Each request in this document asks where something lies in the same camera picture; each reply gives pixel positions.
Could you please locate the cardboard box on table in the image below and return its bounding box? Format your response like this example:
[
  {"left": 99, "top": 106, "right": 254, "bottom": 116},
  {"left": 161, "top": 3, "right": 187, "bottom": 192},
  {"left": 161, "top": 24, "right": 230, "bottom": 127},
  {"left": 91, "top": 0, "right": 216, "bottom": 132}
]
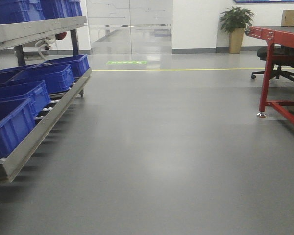
[{"left": 281, "top": 10, "right": 294, "bottom": 27}]

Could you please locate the green floor sticker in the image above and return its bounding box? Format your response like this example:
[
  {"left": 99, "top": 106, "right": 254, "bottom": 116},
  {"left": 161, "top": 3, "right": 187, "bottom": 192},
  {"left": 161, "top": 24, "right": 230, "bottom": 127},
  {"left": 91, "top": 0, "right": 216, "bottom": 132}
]
[{"left": 106, "top": 61, "right": 147, "bottom": 65}]

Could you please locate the blue bin lower far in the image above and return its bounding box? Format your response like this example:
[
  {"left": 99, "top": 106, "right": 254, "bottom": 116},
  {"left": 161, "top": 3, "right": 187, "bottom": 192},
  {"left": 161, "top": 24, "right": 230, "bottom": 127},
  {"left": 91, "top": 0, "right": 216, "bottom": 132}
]
[{"left": 40, "top": 54, "right": 90, "bottom": 78}]

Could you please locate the blue bin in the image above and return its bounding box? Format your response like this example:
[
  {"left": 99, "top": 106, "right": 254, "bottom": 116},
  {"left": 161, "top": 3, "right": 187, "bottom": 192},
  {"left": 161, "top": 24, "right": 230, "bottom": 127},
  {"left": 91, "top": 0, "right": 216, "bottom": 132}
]
[
  {"left": 0, "top": 0, "right": 45, "bottom": 24},
  {"left": 8, "top": 64, "right": 75, "bottom": 94},
  {"left": 0, "top": 81, "right": 51, "bottom": 117},
  {"left": 0, "top": 98, "right": 35, "bottom": 159},
  {"left": 40, "top": 0, "right": 82, "bottom": 19},
  {"left": 40, "top": 54, "right": 90, "bottom": 78}
]

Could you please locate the frosted glass door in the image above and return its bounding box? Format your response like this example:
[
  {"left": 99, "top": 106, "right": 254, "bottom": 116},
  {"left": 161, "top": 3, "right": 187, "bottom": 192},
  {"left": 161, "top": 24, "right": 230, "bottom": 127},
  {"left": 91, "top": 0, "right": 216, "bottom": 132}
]
[{"left": 86, "top": 0, "right": 173, "bottom": 54}]

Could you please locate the potted green plant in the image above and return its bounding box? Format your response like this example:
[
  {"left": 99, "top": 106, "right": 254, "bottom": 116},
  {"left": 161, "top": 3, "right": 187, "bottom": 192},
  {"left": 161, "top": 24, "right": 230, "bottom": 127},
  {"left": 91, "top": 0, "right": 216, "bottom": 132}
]
[{"left": 220, "top": 7, "right": 254, "bottom": 54}]

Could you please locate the blue bin lower front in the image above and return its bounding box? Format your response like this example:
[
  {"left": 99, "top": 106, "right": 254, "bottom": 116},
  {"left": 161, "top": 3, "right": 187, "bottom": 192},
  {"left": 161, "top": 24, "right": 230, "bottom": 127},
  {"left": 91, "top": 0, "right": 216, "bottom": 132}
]
[{"left": 0, "top": 98, "right": 35, "bottom": 159}]

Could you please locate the blue bin upper right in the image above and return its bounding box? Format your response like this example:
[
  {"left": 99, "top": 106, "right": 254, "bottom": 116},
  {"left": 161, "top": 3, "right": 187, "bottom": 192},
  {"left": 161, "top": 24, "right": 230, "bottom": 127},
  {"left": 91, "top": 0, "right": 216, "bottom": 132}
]
[{"left": 40, "top": 0, "right": 82, "bottom": 19}]

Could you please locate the metal roller rack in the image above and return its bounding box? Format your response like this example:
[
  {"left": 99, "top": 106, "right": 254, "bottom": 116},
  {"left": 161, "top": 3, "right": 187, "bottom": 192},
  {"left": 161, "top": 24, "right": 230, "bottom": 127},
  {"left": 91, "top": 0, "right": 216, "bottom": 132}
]
[{"left": 0, "top": 16, "right": 92, "bottom": 182}]

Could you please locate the black office chair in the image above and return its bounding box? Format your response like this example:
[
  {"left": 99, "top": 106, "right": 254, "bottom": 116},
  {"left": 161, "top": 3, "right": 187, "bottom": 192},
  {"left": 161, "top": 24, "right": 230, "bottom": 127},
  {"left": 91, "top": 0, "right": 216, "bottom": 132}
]
[{"left": 250, "top": 46, "right": 294, "bottom": 89}]

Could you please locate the blue bin upper left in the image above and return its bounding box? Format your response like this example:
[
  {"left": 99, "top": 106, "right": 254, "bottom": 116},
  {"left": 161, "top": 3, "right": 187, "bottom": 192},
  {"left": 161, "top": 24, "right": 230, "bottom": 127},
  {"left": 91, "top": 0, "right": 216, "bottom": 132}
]
[{"left": 0, "top": 0, "right": 45, "bottom": 24}]

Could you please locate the red frame conveyor table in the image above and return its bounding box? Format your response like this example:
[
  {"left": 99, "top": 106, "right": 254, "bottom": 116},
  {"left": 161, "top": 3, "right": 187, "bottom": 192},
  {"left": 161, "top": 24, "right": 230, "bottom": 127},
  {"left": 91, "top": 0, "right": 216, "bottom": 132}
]
[{"left": 246, "top": 26, "right": 294, "bottom": 125}]

